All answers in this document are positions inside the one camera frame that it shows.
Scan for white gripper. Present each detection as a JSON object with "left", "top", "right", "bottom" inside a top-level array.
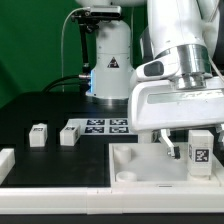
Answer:
[{"left": 128, "top": 64, "right": 224, "bottom": 159}]

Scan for white square tabletop panel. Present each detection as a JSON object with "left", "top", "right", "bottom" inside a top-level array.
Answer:
[{"left": 109, "top": 142, "right": 224, "bottom": 188}]

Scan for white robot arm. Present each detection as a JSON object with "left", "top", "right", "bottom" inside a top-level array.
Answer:
[{"left": 76, "top": 0, "right": 224, "bottom": 159}]

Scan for white sheet with fiducial tags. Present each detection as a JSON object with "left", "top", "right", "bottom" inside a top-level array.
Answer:
[{"left": 67, "top": 118, "right": 132, "bottom": 135}]

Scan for white U-shaped obstacle fence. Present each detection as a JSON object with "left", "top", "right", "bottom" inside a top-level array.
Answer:
[{"left": 0, "top": 149, "right": 224, "bottom": 214}]

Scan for green backdrop curtain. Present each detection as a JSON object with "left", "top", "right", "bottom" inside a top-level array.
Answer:
[{"left": 0, "top": 0, "right": 224, "bottom": 109}]

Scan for black cable bundle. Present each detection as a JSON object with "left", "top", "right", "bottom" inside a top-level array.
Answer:
[{"left": 41, "top": 74, "right": 92, "bottom": 93}]

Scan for black camera on pole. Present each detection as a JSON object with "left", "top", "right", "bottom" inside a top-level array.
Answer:
[{"left": 71, "top": 5, "right": 122, "bottom": 74}]

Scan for white camera cable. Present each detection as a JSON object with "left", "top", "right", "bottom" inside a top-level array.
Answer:
[{"left": 60, "top": 6, "right": 91, "bottom": 93}]

